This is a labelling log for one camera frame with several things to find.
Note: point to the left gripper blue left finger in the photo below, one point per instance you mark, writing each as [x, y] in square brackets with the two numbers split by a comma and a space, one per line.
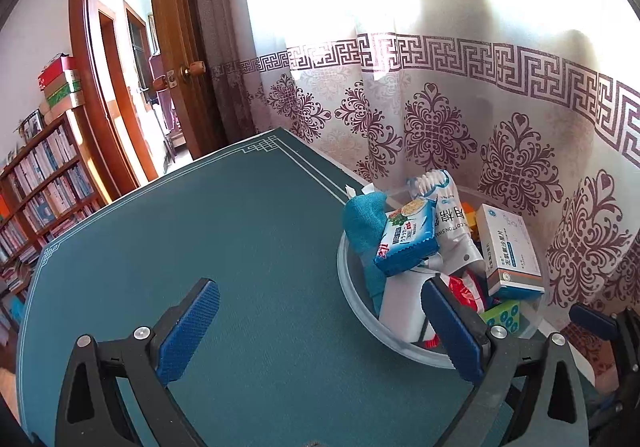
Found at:
[91, 411]

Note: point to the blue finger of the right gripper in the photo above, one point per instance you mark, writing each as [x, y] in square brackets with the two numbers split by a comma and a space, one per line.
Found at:
[614, 420]

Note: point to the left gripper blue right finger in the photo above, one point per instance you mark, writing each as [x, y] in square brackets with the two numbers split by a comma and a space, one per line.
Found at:
[538, 379]

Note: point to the white sponge block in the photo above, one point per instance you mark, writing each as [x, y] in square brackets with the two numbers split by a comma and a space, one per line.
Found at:
[401, 310]

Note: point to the blue wet wipes pack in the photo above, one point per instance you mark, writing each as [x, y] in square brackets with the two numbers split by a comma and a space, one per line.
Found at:
[408, 237]

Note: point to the teal cloth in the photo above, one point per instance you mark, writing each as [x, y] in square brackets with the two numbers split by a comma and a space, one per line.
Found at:
[364, 222]

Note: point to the green blue dotted tile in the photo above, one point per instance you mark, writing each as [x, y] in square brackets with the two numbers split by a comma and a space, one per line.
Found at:
[506, 314]

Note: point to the red balloon glue packet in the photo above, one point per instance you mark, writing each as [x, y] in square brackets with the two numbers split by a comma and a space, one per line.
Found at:
[466, 292]

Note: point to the white blue medicine box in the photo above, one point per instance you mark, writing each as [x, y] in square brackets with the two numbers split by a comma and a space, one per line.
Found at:
[512, 271]

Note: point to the teal table mat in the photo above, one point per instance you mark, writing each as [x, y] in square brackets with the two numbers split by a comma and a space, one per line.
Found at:
[285, 362]

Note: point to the orange small box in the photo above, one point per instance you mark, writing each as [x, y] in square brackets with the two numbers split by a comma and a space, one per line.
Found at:
[471, 219]

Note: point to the wooden bookshelf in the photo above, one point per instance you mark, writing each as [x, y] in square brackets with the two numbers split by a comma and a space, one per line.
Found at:
[50, 187]

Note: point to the stacked colourful boxes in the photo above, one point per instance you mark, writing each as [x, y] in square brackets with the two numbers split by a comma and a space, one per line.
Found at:
[61, 88]

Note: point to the patterned white purple curtain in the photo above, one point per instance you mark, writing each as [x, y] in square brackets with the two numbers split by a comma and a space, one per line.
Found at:
[532, 103]

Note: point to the brown wooden door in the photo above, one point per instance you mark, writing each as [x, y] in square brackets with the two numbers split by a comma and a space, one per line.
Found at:
[128, 51]

